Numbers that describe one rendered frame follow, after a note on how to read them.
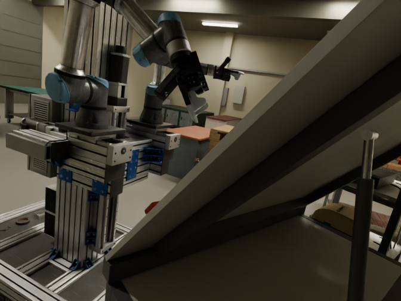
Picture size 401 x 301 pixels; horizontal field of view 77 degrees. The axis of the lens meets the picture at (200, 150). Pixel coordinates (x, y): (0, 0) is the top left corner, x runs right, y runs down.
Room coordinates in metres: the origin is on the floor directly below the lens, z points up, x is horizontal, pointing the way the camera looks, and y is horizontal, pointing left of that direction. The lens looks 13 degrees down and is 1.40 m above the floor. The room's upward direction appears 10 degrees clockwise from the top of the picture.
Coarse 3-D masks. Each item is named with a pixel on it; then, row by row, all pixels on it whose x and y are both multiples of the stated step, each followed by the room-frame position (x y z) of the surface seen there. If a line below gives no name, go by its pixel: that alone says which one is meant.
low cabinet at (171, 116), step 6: (162, 108) 8.96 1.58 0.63; (168, 108) 8.89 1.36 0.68; (174, 108) 8.81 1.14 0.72; (180, 108) 9.29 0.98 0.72; (186, 108) 9.81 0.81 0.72; (162, 114) 8.95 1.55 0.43; (168, 114) 8.87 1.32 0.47; (174, 114) 8.78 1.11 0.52; (180, 114) 8.71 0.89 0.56; (186, 114) 8.62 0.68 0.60; (204, 114) 9.04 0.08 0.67; (210, 114) 9.60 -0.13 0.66; (168, 120) 8.86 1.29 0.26; (174, 120) 8.77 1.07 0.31; (180, 120) 8.69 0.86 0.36; (186, 120) 8.61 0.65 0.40; (192, 120) 8.53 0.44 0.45; (198, 120) 8.61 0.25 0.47; (204, 120) 9.13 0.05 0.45; (174, 126) 8.77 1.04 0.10; (180, 126) 8.68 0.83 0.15; (186, 126) 8.60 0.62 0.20; (204, 126) 9.22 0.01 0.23
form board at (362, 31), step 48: (384, 0) 0.25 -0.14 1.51; (336, 48) 0.28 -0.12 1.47; (384, 48) 0.32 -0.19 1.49; (288, 96) 0.32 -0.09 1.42; (336, 96) 0.38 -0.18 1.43; (240, 144) 0.37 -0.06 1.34; (336, 144) 0.61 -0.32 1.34; (384, 144) 0.88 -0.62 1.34; (192, 192) 0.46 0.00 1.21; (288, 192) 0.93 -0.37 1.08; (144, 240) 0.63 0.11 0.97
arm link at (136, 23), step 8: (112, 0) 1.08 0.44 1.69; (120, 0) 1.07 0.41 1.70; (128, 0) 1.07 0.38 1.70; (120, 8) 1.08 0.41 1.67; (128, 8) 1.06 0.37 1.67; (136, 8) 1.06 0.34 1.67; (128, 16) 1.06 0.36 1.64; (136, 16) 1.04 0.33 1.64; (144, 16) 1.04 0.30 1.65; (136, 24) 1.04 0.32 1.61; (144, 24) 1.02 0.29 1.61; (152, 24) 1.03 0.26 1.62; (144, 32) 1.02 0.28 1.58; (152, 32) 1.01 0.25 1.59; (168, 64) 0.96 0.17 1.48
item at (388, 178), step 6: (378, 168) 1.57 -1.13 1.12; (372, 174) 1.35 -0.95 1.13; (378, 174) 1.38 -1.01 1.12; (384, 174) 1.41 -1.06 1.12; (390, 174) 1.44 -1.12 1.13; (396, 174) 1.51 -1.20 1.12; (378, 180) 1.28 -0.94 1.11; (384, 180) 1.35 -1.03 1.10; (390, 180) 1.44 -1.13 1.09; (378, 186) 1.30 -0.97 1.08
